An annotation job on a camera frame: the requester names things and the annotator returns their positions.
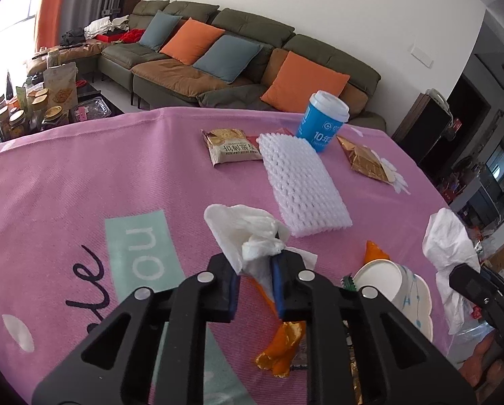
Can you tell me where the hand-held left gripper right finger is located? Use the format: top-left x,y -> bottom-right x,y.
271,250 -> 476,405

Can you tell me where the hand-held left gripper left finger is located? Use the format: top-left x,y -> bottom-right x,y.
32,255 -> 238,405

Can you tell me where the white tissue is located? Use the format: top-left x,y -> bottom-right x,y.
204,204 -> 318,288
423,208 -> 483,335

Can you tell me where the orange peel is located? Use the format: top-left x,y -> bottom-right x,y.
250,277 -> 308,379
364,240 -> 391,263

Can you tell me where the white paper cup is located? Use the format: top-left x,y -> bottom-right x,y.
352,260 -> 434,342

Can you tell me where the white foam fruit net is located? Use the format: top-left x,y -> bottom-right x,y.
258,132 -> 353,237

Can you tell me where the person's right hand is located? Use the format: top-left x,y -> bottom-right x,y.
460,340 -> 504,389

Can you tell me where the brown biscuit packet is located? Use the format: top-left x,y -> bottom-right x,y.
201,129 -> 263,168

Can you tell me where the flat gold snack packet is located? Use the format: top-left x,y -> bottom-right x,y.
336,135 -> 394,185

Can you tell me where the dark tall case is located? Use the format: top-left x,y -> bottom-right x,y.
392,88 -> 449,166

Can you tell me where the dark wooden door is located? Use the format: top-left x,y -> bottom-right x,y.
447,74 -> 491,136

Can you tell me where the blue cup with white lid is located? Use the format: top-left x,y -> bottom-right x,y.
295,90 -> 350,153

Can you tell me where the pink floral blanket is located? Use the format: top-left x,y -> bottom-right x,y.
0,107 -> 489,405

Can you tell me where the orange pillow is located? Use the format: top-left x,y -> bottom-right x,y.
159,18 -> 226,66
260,51 -> 351,114

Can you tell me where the dark glass coffee table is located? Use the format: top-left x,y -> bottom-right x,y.
0,78 -> 125,141

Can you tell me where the blue pillow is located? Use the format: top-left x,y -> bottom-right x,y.
192,34 -> 264,84
139,9 -> 183,51

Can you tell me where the green sofa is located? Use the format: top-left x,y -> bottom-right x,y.
26,0 -> 387,132

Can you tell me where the beige snack bag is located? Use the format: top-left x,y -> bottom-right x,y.
44,62 -> 79,109

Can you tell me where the group of glass jars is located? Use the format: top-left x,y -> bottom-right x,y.
0,86 -> 69,138

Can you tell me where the red cloth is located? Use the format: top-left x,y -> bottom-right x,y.
121,29 -> 147,45

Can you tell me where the white clothes pile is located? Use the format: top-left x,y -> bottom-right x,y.
84,16 -> 130,37

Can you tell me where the black clothes pile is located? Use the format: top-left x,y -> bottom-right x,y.
60,27 -> 86,45

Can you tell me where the orange curtain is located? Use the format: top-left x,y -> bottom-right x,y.
34,0 -> 73,51

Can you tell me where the white wall plate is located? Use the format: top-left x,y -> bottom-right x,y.
411,43 -> 435,67

